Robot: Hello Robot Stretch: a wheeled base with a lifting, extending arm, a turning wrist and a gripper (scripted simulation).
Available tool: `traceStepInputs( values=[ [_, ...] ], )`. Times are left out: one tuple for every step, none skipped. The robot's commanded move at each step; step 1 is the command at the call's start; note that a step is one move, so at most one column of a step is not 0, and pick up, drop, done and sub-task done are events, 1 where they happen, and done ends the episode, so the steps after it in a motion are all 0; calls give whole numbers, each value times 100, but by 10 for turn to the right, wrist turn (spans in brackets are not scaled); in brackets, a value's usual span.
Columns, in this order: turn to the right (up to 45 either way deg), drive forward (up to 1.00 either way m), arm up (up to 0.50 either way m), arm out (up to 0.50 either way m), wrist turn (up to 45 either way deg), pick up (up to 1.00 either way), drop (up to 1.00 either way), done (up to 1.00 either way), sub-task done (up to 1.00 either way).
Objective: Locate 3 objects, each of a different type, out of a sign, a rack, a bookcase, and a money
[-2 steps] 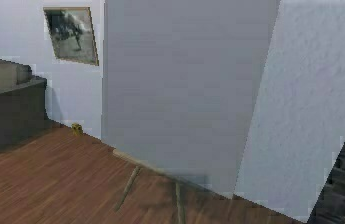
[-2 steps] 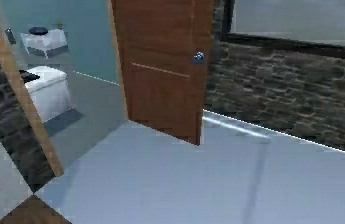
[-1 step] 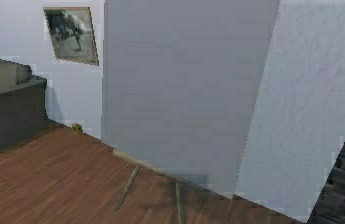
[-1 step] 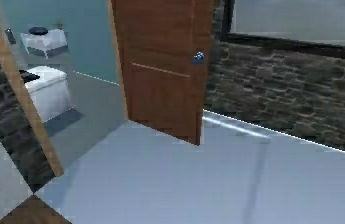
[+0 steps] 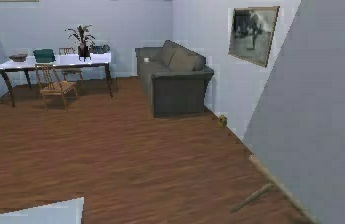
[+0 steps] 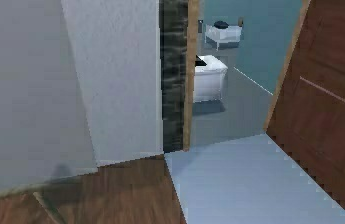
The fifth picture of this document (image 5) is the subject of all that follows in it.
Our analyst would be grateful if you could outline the dark potted house plant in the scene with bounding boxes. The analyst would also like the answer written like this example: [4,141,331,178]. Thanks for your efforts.
[64,24,97,63]

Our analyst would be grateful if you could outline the pale wooden stick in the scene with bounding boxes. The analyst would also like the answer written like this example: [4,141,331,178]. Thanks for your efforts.
[228,182,276,214]

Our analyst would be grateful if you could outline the dark blue-grey low object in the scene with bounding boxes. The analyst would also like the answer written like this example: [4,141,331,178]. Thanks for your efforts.
[90,44,111,55]

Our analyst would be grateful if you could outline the brown flat dish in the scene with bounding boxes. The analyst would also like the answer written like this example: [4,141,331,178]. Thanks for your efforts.
[8,53,29,63]

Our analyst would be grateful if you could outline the wooden slat chair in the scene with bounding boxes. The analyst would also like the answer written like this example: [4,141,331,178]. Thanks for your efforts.
[34,64,80,112]
[58,46,85,89]

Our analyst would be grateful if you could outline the white top wooden table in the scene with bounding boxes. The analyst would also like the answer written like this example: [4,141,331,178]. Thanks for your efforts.
[0,52,114,108]

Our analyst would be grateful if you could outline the grey sofa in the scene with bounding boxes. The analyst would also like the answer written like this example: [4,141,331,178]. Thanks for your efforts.
[134,39,215,118]

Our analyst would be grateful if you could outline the green folded cloth stack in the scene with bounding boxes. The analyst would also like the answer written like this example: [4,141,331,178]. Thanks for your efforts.
[32,48,57,64]

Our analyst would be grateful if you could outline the framed dark picture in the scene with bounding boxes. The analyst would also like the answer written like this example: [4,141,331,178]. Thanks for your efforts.
[227,5,281,68]

